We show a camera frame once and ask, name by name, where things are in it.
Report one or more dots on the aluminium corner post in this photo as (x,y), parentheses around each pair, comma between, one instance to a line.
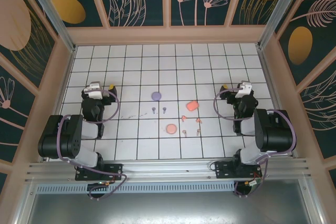
(281,9)
(50,14)

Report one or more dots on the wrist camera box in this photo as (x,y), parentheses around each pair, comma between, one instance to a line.
(242,93)
(94,93)

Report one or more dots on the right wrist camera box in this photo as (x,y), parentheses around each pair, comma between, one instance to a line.
(242,93)

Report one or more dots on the coral oval earbud case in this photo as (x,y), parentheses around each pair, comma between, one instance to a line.
(192,105)

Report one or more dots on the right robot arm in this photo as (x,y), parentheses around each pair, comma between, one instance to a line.
(275,132)

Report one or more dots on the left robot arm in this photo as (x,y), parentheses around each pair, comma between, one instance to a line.
(52,134)

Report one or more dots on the light pink round earbud case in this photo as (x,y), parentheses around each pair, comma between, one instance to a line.
(171,128)

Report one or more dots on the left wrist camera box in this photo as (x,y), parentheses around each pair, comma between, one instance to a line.
(94,93)

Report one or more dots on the brushed metal base sheet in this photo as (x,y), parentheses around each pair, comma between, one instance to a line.
(168,208)

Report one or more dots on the aluminium rail frame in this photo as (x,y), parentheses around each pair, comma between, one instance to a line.
(168,167)

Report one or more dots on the purple round earbud case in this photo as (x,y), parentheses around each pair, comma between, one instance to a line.
(156,95)

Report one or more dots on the green circuit board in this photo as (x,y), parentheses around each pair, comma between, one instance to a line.
(252,183)

